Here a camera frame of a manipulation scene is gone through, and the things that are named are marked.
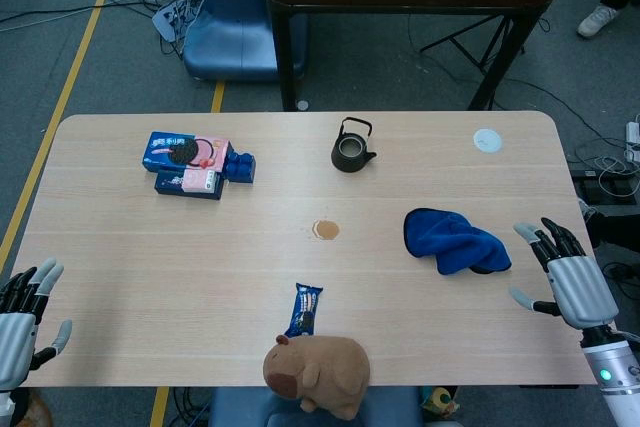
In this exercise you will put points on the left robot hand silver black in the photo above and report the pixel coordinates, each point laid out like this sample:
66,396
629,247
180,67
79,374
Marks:
15,337

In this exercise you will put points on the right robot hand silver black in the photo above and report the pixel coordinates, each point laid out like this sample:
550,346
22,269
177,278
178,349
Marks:
582,287

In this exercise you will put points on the blue cloth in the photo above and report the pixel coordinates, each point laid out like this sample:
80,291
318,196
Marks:
460,242

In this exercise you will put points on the brown spill stain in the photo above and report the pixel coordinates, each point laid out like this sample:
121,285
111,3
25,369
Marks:
326,230

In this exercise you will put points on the person foot grey shoe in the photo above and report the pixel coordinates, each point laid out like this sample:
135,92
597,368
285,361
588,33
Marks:
615,229

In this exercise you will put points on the black floor box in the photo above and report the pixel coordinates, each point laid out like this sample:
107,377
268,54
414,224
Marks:
600,192

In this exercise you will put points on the white power strip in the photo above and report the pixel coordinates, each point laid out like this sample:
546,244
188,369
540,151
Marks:
633,139

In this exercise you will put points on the white round table grommet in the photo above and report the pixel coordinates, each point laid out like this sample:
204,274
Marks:
487,140

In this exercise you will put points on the colourful small toy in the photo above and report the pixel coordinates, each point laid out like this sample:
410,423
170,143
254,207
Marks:
440,401

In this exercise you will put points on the small blue pink Oreo box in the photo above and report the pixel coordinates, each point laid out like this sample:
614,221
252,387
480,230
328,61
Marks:
190,184

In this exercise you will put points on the blue padded seat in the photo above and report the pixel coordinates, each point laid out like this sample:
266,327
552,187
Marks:
240,407

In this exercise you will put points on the large blue pink Oreo box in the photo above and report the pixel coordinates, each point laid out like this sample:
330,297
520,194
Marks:
170,151

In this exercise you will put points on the black cast iron teapot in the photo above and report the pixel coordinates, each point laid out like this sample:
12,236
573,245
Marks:
350,159

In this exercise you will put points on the white sneaker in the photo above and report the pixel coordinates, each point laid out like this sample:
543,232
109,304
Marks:
597,21

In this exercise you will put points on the black tripod stand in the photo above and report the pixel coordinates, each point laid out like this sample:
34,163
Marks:
470,42

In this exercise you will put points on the brown capybara plush toy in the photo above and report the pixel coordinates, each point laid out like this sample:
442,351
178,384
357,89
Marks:
325,372

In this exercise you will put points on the blue Oreo cookie packet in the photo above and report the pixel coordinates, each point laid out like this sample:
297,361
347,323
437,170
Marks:
304,309

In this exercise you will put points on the blue toy building block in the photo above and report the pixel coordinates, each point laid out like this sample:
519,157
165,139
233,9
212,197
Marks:
242,169

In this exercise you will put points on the white floor disc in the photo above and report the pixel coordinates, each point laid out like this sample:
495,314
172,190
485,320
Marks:
303,104

